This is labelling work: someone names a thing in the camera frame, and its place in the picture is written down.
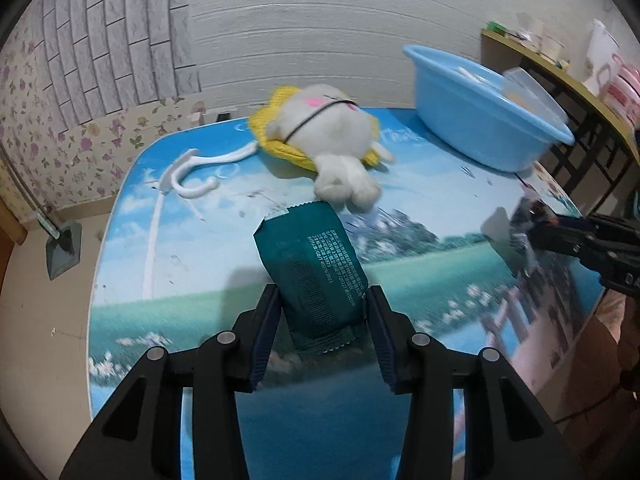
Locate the white and yellow plush toy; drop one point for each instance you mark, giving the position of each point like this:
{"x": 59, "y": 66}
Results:
{"x": 325, "y": 125}

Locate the wooden side shelf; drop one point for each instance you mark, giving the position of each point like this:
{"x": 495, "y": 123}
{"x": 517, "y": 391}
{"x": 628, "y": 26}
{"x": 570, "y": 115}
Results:
{"x": 590, "y": 95}

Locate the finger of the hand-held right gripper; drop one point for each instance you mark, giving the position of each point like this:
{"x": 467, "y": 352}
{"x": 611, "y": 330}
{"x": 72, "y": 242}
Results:
{"x": 560, "y": 242}
{"x": 572, "y": 222}

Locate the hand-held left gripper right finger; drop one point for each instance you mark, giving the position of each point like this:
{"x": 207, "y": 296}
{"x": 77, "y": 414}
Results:
{"x": 387, "y": 350}

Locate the pink plastic containers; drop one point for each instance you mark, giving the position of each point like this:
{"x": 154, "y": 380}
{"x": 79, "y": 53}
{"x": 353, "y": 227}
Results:
{"x": 625, "y": 85}

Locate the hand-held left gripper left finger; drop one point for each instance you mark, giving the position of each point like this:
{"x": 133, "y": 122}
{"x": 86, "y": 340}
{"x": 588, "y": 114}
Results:
{"x": 262, "y": 340}

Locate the white plastic jug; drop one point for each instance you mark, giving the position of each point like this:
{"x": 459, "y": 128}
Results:
{"x": 600, "y": 55}

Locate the white plastic hook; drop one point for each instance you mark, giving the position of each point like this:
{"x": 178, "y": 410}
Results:
{"x": 172, "y": 172}

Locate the blue plastic basin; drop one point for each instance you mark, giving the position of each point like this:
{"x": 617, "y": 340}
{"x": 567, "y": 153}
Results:
{"x": 460, "y": 125}

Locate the grey dustpan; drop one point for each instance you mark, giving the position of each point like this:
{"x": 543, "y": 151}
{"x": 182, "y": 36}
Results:
{"x": 62, "y": 252}

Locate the clear plastic container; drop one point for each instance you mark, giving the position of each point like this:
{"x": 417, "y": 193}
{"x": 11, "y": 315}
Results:
{"x": 530, "y": 85}

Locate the wooden door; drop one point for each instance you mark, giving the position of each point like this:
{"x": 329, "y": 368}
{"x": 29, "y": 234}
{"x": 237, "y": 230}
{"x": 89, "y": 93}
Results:
{"x": 7, "y": 220}

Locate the small green item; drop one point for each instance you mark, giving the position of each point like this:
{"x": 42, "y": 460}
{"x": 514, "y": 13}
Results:
{"x": 496, "y": 26}

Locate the dark green snack packet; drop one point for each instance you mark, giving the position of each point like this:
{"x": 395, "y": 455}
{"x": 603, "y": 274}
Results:
{"x": 310, "y": 270}

